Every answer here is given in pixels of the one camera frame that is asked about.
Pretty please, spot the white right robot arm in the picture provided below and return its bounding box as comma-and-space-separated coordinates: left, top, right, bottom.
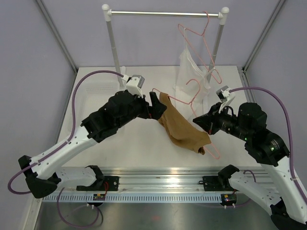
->
193, 103, 307, 230

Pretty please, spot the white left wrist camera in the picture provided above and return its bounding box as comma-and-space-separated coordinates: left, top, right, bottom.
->
122, 75, 145, 98

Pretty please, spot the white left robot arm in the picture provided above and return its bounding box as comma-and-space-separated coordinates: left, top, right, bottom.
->
18, 90, 167, 198

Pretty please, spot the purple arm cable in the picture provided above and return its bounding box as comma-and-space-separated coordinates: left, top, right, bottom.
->
7, 70, 125, 227
230, 86, 307, 209

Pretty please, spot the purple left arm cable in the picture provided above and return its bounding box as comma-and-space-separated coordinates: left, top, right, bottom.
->
7, 70, 125, 227

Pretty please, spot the white tank top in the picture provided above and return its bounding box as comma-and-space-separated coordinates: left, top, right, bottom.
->
172, 44, 212, 120

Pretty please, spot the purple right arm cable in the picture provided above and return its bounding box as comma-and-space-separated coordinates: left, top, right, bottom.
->
230, 86, 307, 209

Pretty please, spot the white metal clothes rack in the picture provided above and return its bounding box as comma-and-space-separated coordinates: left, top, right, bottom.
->
102, 0, 229, 83

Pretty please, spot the aluminium mounting rail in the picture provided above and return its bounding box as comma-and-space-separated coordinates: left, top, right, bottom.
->
47, 167, 293, 194

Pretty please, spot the aluminium frame post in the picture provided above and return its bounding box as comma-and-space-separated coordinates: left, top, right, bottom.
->
35, 0, 78, 74
242, 0, 287, 74

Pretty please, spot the white slotted cable duct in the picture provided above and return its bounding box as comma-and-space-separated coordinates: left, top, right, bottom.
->
42, 192, 222, 203

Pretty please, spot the left aluminium frame post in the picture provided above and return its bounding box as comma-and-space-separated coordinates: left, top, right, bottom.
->
35, 0, 78, 74

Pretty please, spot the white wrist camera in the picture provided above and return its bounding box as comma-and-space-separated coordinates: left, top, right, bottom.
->
122, 75, 145, 98
216, 86, 236, 113

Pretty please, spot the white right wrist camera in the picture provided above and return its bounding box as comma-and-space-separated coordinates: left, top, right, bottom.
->
216, 86, 236, 113

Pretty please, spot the tan tank top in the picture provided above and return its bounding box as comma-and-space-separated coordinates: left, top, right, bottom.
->
158, 92, 212, 155

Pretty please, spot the pink wire hanger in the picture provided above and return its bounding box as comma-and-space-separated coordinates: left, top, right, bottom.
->
177, 11, 223, 84
167, 79, 221, 160

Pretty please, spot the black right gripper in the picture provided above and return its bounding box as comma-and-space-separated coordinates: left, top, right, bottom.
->
194, 102, 252, 142

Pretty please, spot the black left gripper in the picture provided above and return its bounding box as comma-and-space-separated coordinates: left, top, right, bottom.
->
116, 89, 166, 128

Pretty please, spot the right aluminium frame post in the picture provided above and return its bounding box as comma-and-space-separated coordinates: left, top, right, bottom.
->
242, 0, 287, 74

